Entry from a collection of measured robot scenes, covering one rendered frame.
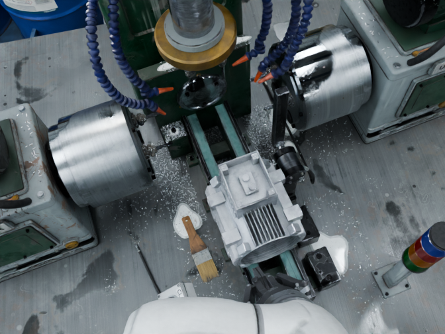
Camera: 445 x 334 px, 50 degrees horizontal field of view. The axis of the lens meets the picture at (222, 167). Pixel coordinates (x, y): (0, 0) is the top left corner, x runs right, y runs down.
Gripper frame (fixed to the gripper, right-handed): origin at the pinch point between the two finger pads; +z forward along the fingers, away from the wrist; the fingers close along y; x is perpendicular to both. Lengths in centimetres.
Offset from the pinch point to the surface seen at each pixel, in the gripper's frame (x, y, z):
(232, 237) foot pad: -6.1, 1.5, 15.6
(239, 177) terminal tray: -18.5, -4.5, 16.6
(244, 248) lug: -3.6, 0.1, 12.2
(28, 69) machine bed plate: -72, 46, 85
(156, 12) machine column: -64, 0, 31
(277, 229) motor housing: -4.9, -8.4, 12.9
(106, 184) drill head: -26.8, 25.8, 25.9
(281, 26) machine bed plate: -58, -44, 76
